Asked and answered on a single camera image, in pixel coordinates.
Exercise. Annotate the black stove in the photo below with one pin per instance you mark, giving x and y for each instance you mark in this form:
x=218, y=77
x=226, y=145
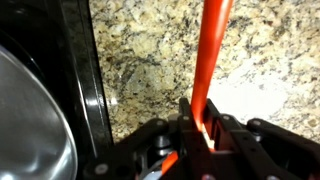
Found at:
x=83, y=66

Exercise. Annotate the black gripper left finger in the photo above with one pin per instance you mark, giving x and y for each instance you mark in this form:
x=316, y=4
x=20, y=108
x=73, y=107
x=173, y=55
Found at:
x=160, y=146

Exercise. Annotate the silver metal pan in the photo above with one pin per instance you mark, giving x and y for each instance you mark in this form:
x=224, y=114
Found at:
x=30, y=126

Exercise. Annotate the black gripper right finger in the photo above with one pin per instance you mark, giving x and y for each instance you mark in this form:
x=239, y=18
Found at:
x=260, y=150

